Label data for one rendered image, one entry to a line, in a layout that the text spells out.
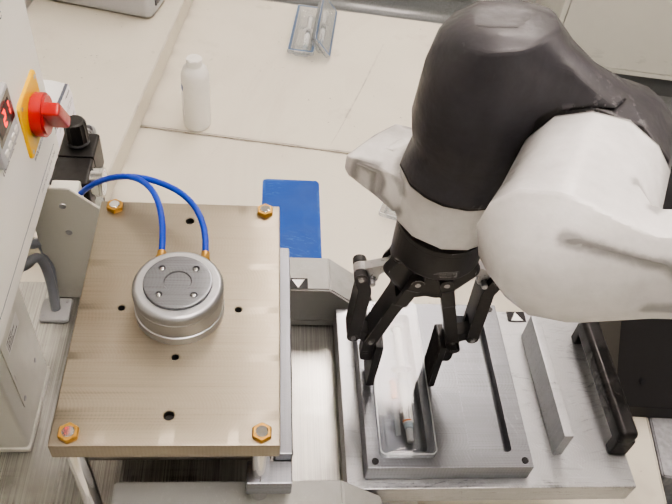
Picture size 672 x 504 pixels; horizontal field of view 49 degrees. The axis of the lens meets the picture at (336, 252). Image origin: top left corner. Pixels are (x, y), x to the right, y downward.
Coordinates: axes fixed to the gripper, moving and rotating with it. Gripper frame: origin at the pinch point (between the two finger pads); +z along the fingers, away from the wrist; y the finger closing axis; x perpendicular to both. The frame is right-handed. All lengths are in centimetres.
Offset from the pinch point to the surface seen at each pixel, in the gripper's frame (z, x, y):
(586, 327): 2.5, 6.1, 21.9
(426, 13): 102, 243, 53
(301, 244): 28, 41, -8
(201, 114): 24, 68, -26
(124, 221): -7.6, 10.3, -28.2
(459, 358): 5.3, 3.5, 7.6
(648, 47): 81, 192, 126
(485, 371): 5.3, 1.9, 10.2
